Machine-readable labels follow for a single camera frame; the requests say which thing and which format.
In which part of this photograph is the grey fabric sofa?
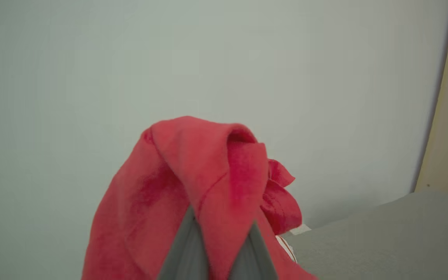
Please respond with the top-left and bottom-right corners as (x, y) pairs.
(284, 190), (448, 280)

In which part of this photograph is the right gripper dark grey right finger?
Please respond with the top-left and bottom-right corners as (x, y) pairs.
(228, 221), (279, 280)

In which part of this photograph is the red garment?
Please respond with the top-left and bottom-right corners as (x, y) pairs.
(81, 115), (320, 280)

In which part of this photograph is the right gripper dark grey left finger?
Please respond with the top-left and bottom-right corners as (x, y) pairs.
(157, 205), (210, 280)

